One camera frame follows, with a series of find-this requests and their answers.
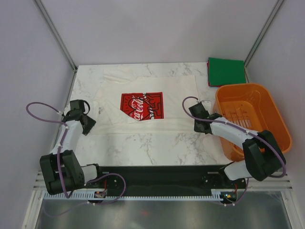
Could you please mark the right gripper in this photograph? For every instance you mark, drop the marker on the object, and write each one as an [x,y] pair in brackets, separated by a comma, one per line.
[196,128]

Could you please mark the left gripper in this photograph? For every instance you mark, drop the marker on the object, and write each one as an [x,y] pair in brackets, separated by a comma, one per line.
[91,123]

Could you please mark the white coca-cola t-shirt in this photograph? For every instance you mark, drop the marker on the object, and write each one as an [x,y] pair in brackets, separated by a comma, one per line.
[126,103]

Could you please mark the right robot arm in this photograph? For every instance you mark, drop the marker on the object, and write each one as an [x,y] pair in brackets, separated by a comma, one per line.
[262,156]

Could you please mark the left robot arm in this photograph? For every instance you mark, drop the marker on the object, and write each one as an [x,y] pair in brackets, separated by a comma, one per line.
[61,170]

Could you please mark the orange plastic basket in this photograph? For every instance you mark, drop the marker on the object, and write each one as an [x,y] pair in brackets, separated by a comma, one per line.
[251,106]

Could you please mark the folded green t-shirt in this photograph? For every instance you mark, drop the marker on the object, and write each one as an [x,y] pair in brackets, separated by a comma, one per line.
[225,72]

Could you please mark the folded red t-shirt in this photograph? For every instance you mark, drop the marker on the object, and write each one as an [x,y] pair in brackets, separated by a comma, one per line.
[208,73]

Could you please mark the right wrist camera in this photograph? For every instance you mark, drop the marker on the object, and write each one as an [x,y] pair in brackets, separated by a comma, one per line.
[198,110]

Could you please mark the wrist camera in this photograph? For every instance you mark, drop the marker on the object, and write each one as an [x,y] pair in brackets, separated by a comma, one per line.
[198,110]
[79,105]

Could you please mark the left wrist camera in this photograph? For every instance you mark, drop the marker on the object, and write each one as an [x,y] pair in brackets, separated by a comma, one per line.
[79,105]

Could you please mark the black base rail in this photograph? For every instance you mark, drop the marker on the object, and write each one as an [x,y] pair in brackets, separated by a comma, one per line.
[164,180]

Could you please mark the white slotted cable duct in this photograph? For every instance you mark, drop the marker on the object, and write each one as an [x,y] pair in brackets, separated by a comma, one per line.
[91,195]

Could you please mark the left aluminium frame post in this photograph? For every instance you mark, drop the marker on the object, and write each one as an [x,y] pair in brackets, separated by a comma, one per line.
[51,26]

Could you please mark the aluminium frame post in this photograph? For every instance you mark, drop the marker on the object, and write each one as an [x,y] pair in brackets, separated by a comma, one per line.
[51,26]
[271,17]

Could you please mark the right aluminium frame post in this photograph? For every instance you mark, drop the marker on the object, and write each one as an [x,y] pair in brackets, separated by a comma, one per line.
[271,17]

